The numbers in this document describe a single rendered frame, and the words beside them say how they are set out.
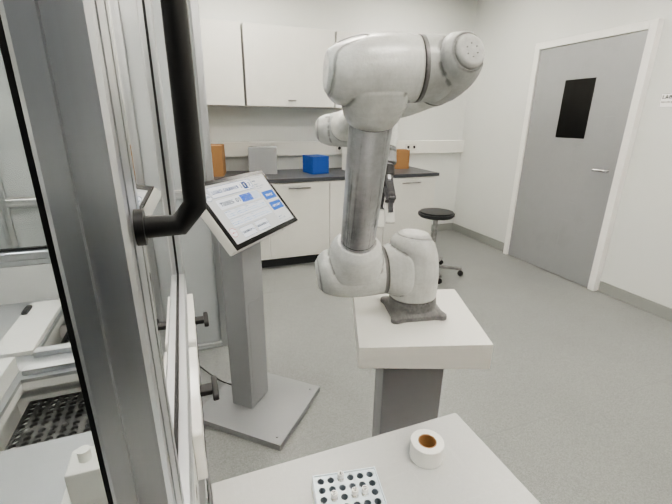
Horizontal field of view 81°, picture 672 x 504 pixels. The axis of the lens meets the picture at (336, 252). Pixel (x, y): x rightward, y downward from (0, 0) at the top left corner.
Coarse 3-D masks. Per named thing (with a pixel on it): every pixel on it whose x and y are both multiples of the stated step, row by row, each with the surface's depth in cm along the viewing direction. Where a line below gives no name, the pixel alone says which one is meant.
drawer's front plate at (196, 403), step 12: (192, 348) 92; (192, 360) 87; (192, 372) 83; (192, 384) 80; (192, 396) 76; (192, 408) 73; (192, 420) 70; (192, 432) 68; (204, 444) 71; (204, 456) 69; (204, 468) 70
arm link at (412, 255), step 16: (400, 240) 120; (416, 240) 119; (432, 240) 121; (400, 256) 119; (416, 256) 118; (432, 256) 120; (400, 272) 119; (416, 272) 119; (432, 272) 121; (400, 288) 121; (416, 288) 121; (432, 288) 123
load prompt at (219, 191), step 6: (240, 180) 176; (246, 180) 180; (216, 186) 161; (222, 186) 164; (228, 186) 167; (234, 186) 170; (240, 186) 174; (246, 186) 177; (252, 186) 181; (210, 192) 156; (216, 192) 159; (222, 192) 162; (228, 192) 165; (234, 192) 168
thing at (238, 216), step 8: (240, 208) 165; (248, 208) 169; (256, 208) 174; (264, 208) 178; (232, 216) 158; (240, 216) 162; (248, 216) 166; (256, 216) 171; (232, 224) 156; (240, 224) 159
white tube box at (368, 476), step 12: (372, 468) 77; (312, 480) 74; (324, 480) 74; (336, 480) 74; (348, 480) 74; (360, 480) 74; (372, 480) 74; (324, 492) 73; (348, 492) 72; (360, 492) 72; (372, 492) 73
